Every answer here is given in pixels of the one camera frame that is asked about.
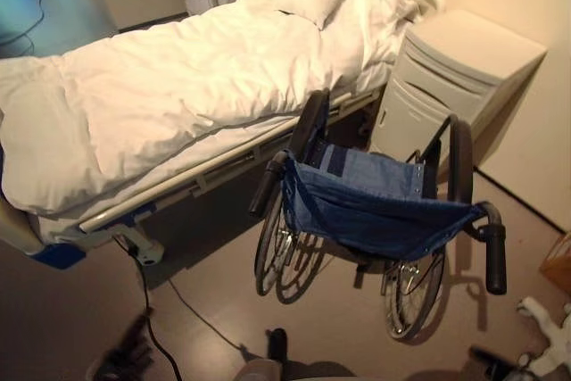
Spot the hospital bed frame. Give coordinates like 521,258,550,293
0,0,443,271

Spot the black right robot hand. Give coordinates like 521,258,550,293
469,294,571,381

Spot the thin grey floor cable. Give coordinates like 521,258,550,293
167,278,252,352

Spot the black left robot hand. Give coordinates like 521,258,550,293
95,307,155,381

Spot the thin dark floor cable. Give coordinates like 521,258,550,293
0,0,78,50

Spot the thick black power cable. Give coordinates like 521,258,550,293
127,244,180,381

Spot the blue fabric folding wheelchair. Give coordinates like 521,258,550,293
248,88,509,344

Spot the white duvet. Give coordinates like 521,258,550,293
0,0,430,217

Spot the white bedside cabinet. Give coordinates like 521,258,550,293
369,8,549,179

